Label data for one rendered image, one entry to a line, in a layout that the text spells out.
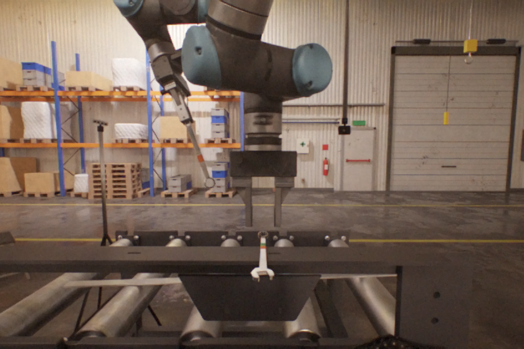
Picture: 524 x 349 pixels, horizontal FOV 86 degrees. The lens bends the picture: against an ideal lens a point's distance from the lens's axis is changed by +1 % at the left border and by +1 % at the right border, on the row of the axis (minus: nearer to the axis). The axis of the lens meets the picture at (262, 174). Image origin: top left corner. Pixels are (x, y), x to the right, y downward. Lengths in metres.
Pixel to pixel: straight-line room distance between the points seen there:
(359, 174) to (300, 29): 5.21
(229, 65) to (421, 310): 0.70
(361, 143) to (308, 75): 9.75
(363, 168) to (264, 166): 9.70
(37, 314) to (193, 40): 1.03
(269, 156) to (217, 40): 0.24
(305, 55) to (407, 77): 10.56
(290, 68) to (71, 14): 12.05
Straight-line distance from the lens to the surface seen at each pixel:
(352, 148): 10.06
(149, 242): 1.79
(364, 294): 1.15
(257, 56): 0.41
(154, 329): 2.01
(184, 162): 10.05
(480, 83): 12.21
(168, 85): 0.78
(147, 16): 0.81
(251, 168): 0.54
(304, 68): 0.43
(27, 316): 1.21
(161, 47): 0.85
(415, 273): 0.79
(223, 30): 0.39
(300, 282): 0.73
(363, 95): 10.40
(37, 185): 10.70
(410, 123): 10.83
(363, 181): 10.26
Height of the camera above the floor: 1.40
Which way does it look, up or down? 5 degrees down
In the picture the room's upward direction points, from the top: straight up
